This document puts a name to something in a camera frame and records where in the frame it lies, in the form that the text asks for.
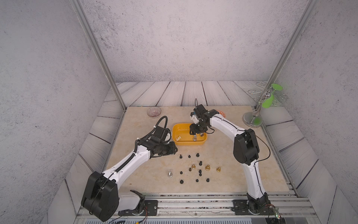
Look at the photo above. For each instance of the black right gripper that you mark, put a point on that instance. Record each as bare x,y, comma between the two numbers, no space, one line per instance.
193,130

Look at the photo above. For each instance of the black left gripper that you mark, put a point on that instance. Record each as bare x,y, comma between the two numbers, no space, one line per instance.
172,149

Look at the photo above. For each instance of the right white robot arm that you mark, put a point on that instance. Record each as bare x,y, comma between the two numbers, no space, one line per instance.
245,150

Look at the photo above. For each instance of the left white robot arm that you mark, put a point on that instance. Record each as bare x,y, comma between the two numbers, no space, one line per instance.
101,197

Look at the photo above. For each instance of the yellow plastic storage box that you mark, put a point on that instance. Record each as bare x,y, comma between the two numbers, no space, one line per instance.
182,129

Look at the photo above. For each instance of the orange patterned ceramic bowl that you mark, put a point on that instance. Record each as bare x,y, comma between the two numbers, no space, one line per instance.
221,113

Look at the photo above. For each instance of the small clear glass bowl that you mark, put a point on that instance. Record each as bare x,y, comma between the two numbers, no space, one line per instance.
154,112

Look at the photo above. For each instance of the green cup on stand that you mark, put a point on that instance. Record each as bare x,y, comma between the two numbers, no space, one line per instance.
269,98

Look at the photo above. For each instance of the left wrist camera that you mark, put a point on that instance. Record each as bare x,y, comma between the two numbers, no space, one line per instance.
161,134

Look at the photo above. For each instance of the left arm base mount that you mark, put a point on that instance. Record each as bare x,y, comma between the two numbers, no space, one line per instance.
134,203

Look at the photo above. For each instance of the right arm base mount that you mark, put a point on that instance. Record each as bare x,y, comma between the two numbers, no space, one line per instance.
253,206

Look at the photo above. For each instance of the aluminium rail frame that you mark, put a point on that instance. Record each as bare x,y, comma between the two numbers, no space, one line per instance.
222,208

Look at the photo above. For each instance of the right aluminium corner post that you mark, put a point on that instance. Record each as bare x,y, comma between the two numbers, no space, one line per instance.
307,13

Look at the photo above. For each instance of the aluminium corner post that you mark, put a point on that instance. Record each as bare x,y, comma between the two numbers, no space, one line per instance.
96,49
307,13

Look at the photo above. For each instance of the left aluminium corner post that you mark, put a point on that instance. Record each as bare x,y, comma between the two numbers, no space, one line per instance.
96,49

